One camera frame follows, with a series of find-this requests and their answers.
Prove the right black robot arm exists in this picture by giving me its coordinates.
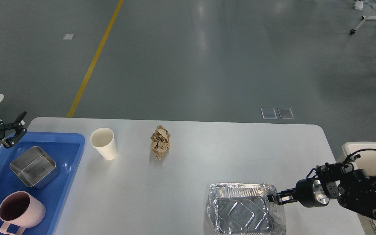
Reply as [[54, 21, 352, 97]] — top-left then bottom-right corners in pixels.
[[267, 148, 376, 220]]

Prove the square stainless steel container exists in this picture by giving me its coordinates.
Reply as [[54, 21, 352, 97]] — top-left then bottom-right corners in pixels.
[[9, 146, 60, 189]]

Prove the aluminium foil tray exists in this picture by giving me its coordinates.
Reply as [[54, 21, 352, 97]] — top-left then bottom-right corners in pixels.
[[207, 183, 287, 235]]

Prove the clear floor plate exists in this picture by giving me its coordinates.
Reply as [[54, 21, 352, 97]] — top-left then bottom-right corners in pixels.
[[278, 108, 294, 119], [261, 108, 277, 119]]

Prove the white paper cup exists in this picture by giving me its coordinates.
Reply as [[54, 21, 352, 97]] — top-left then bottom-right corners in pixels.
[[90, 128, 118, 161]]

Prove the brown paper ball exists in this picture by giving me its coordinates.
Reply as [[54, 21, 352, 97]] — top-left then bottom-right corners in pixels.
[[150, 125, 171, 161]]

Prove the clear floor plate left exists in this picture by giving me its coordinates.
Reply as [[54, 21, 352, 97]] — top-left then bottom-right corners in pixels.
[[261, 108, 277, 119]]

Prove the white plastic bin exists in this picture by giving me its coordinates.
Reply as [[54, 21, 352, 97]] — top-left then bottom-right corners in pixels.
[[337, 142, 376, 235]]

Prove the blue plastic tray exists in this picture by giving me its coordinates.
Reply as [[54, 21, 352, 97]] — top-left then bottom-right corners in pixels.
[[0, 132, 85, 235]]

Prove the pink ribbed mug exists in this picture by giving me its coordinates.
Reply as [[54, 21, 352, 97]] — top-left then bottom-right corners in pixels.
[[0, 191, 46, 235]]

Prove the clear floor plate right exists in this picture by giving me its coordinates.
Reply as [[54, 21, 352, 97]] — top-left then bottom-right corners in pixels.
[[278, 108, 294, 119]]

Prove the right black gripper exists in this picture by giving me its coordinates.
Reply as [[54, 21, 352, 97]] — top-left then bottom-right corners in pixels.
[[268, 179, 330, 208]]

